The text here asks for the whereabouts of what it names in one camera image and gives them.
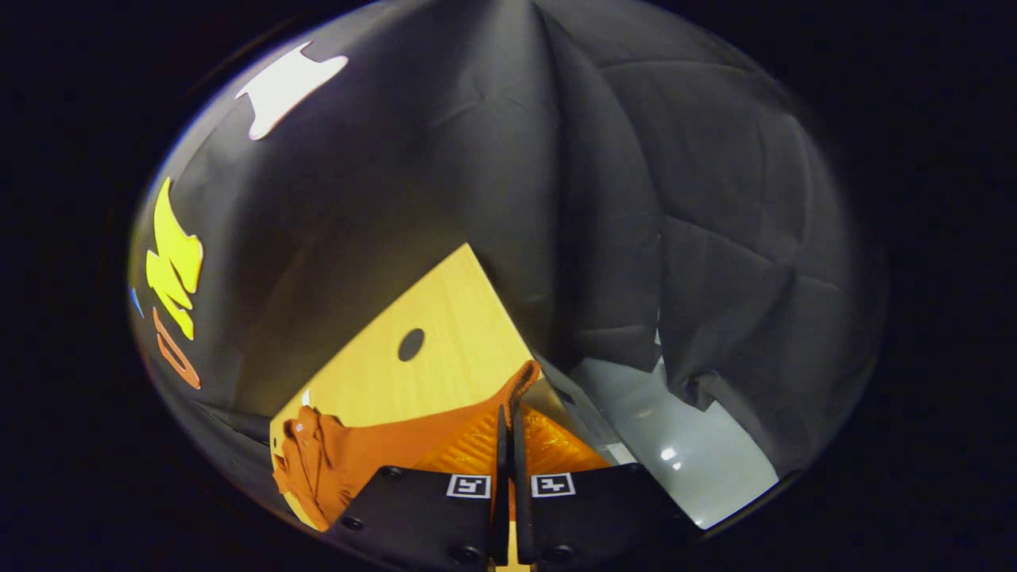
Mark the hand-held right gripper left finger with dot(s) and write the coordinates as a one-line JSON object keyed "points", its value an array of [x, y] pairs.
{"points": [[500, 524]]}

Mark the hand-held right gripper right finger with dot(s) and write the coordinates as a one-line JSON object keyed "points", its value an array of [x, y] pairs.
{"points": [[523, 516]]}

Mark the orange knitted garment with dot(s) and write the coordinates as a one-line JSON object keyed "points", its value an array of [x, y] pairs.
{"points": [[381, 453]]}

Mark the black table grommet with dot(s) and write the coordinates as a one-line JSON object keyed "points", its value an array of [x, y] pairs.
{"points": [[411, 344]]}

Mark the black backdrop cloth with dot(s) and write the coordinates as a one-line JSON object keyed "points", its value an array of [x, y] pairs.
{"points": [[636, 159]]}

